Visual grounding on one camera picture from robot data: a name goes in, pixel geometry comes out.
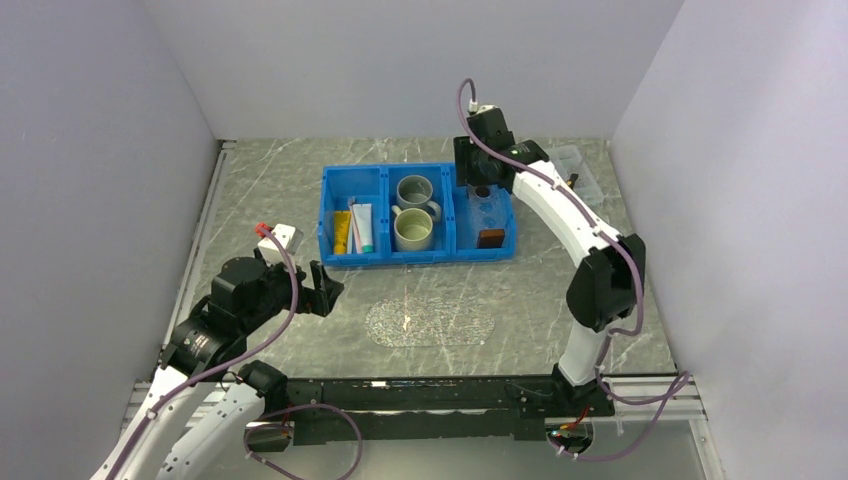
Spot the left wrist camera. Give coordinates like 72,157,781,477
255,222,304,265

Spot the blue three-compartment bin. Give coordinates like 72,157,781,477
317,163,517,267

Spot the toothbrush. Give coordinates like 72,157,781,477
346,196,360,254

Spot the yellow toothpaste tube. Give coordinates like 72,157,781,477
333,210,352,255

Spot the green ceramic mug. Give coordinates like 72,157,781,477
391,205,434,252

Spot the white toothpaste tube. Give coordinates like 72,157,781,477
351,203,375,254

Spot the yellow black screwdriver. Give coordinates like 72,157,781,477
566,173,579,189

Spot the grey ceramic mug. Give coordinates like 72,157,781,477
395,175,442,222

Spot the clear holder with wooden ends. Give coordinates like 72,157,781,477
467,185,508,249

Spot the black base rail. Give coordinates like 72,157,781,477
260,373,615,446

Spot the clear plastic organizer box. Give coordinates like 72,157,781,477
547,145,604,207

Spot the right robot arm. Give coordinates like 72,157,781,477
454,103,646,415

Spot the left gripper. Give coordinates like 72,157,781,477
240,248,343,333

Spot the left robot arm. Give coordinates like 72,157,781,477
93,254,344,479

